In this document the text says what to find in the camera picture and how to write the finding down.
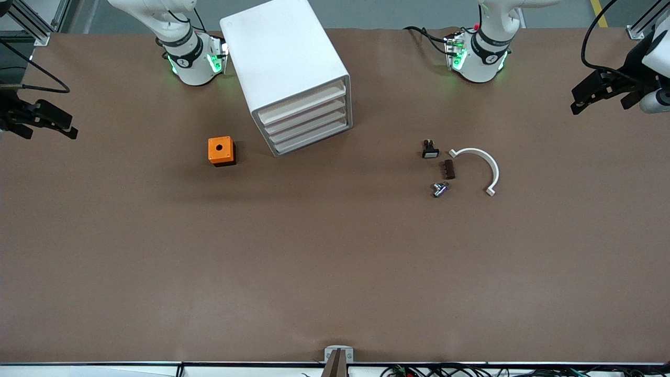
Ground white semicircular pipe clamp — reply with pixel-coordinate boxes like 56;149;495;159
449;148;500;197

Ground orange box with hole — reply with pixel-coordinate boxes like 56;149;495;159
208;136;237;167

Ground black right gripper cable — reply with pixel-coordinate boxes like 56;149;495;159
0;39;71;95

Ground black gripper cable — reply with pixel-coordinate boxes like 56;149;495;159
0;39;71;95
581;0;637;79

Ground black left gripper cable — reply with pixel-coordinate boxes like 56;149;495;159
581;0;637;79

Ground aluminium frame profile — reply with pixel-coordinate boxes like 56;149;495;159
627;0;670;40
0;0;71;48

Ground black right arm base cable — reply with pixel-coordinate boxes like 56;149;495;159
166;8;207;33

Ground black arm base cable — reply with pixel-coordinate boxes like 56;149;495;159
403;25;453;56
166;8;207;33

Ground black left arm base cable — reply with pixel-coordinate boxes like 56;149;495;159
403;25;453;56

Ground tangled cable bundle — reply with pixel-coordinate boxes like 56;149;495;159
379;363;670;377

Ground grey metal edge bracket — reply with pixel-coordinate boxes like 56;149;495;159
322;346;354;377

